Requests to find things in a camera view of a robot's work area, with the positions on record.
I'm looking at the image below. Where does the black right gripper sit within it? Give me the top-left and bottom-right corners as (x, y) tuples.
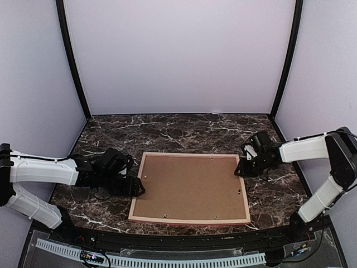
(235, 154), (272, 178)

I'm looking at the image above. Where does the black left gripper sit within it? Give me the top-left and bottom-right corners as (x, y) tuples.
(99, 173), (145, 198)

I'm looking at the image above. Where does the brown cardboard backing board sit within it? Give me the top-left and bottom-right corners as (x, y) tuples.
(131, 155), (248, 220)

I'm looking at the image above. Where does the light wooden picture frame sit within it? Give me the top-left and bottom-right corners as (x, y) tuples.
(127, 151), (251, 226)

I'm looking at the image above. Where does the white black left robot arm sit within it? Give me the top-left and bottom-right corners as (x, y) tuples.
(1, 143), (146, 243)

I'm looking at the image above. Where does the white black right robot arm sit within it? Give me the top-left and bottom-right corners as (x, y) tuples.
(234, 127), (356, 242)

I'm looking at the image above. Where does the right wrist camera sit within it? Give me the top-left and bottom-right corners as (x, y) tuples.
(242, 143), (258, 161)

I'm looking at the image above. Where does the black front table rail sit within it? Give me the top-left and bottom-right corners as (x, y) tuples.
(47, 223), (307, 253)

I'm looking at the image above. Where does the white slotted cable duct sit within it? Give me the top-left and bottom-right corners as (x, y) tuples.
(35, 238), (267, 267)

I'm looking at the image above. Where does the right black corner post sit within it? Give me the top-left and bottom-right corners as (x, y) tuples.
(270, 0), (303, 119)

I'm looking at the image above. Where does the black corner post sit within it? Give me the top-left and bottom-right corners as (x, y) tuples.
(270, 0), (303, 119)
(55, 0), (91, 121)

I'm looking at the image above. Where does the left black corner post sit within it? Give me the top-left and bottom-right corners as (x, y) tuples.
(55, 0), (91, 121)

